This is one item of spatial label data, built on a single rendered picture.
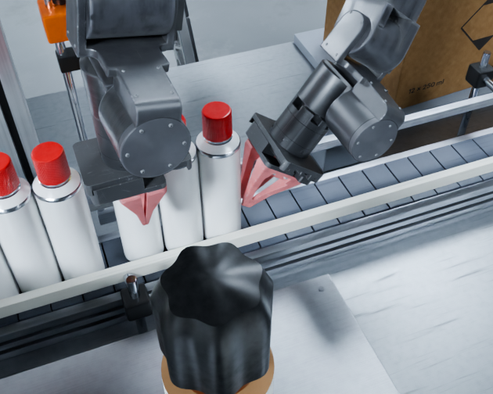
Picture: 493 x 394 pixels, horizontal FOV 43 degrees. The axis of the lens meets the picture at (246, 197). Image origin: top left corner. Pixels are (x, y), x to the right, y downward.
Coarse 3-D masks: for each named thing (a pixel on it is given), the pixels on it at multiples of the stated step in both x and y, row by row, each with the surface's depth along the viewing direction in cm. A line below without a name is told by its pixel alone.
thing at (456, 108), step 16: (480, 96) 89; (432, 112) 87; (448, 112) 88; (464, 112) 89; (400, 128) 86; (320, 144) 82; (336, 144) 83; (240, 160) 80; (256, 160) 80; (96, 208) 75
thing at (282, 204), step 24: (456, 144) 95; (480, 144) 95; (384, 168) 91; (408, 168) 91; (432, 168) 91; (288, 192) 87; (312, 192) 87; (336, 192) 87; (360, 192) 87; (432, 192) 87; (264, 216) 84; (360, 216) 84; (120, 240) 81; (264, 240) 81; (288, 240) 83; (120, 264) 78; (120, 288) 76; (24, 312) 74; (48, 312) 74
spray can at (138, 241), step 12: (120, 204) 70; (120, 216) 72; (132, 216) 71; (156, 216) 74; (120, 228) 74; (132, 228) 73; (144, 228) 73; (156, 228) 75; (132, 240) 75; (144, 240) 75; (156, 240) 76; (132, 252) 76; (144, 252) 76; (156, 252) 77
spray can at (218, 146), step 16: (208, 112) 67; (224, 112) 67; (208, 128) 68; (224, 128) 68; (208, 144) 69; (224, 144) 69; (208, 160) 70; (224, 160) 70; (208, 176) 72; (224, 176) 71; (240, 176) 74; (208, 192) 74; (224, 192) 73; (240, 192) 76; (208, 208) 76; (224, 208) 75; (240, 208) 78; (208, 224) 78; (224, 224) 77; (240, 224) 80
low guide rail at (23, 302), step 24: (456, 168) 86; (480, 168) 86; (384, 192) 82; (408, 192) 84; (288, 216) 80; (312, 216) 80; (336, 216) 82; (216, 240) 77; (240, 240) 78; (144, 264) 74; (168, 264) 76; (48, 288) 72; (72, 288) 72; (96, 288) 74; (0, 312) 70
